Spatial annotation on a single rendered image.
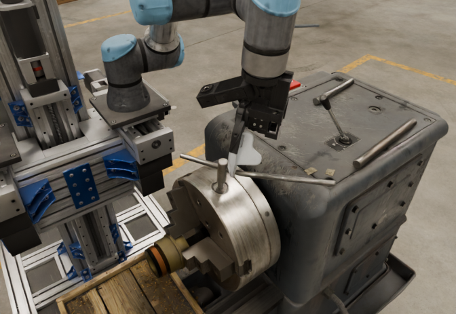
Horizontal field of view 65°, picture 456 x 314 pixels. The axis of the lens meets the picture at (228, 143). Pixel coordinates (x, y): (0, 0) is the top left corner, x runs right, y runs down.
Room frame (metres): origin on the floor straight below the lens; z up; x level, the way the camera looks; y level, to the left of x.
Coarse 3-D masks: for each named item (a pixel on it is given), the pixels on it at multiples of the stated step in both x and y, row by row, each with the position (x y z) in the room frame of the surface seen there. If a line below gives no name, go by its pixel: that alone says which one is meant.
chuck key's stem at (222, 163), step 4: (220, 160) 0.59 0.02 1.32; (224, 160) 0.59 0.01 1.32; (220, 164) 0.58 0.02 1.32; (224, 164) 0.58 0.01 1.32; (220, 168) 0.58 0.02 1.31; (224, 168) 0.58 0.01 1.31; (220, 172) 0.58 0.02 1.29; (224, 172) 0.58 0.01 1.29; (216, 176) 0.59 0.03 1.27; (220, 176) 0.58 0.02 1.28; (224, 176) 0.58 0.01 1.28; (216, 180) 0.59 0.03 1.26; (220, 180) 0.58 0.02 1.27; (224, 180) 0.59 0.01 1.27; (220, 184) 0.59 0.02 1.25; (216, 188) 0.60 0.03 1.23; (220, 188) 0.59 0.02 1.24
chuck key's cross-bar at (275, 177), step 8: (192, 160) 0.61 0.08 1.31; (200, 160) 0.60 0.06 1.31; (216, 168) 0.59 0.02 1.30; (248, 176) 0.57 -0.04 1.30; (256, 176) 0.56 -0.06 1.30; (264, 176) 0.56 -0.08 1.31; (272, 176) 0.55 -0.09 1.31; (280, 176) 0.55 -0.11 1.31; (288, 176) 0.55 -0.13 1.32; (320, 184) 0.52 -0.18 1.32; (328, 184) 0.51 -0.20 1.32
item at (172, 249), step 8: (160, 240) 0.54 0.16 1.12; (168, 240) 0.54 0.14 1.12; (176, 240) 0.55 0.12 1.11; (184, 240) 0.55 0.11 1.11; (152, 248) 0.52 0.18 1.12; (160, 248) 0.52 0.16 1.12; (168, 248) 0.52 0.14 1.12; (176, 248) 0.52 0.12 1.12; (184, 248) 0.53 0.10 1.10; (152, 256) 0.50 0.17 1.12; (160, 256) 0.50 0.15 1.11; (168, 256) 0.50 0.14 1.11; (176, 256) 0.50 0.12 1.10; (152, 264) 0.51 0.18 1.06; (160, 264) 0.48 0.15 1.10; (168, 264) 0.49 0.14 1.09; (176, 264) 0.49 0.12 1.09; (184, 264) 0.50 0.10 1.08; (160, 272) 0.47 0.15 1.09; (168, 272) 0.50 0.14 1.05
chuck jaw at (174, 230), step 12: (180, 180) 0.66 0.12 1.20; (168, 192) 0.63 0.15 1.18; (180, 192) 0.63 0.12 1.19; (180, 204) 0.61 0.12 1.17; (192, 204) 0.62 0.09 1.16; (168, 216) 0.60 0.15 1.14; (180, 216) 0.59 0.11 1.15; (192, 216) 0.60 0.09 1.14; (168, 228) 0.56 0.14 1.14; (180, 228) 0.57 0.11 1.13; (192, 228) 0.58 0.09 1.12
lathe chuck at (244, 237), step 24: (192, 192) 0.61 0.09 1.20; (216, 192) 0.58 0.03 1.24; (240, 192) 0.59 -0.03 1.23; (216, 216) 0.53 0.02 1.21; (240, 216) 0.54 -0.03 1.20; (216, 240) 0.54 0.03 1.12; (240, 240) 0.50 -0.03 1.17; (264, 240) 0.52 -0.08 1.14; (240, 264) 0.47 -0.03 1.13; (264, 264) 0.50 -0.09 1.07
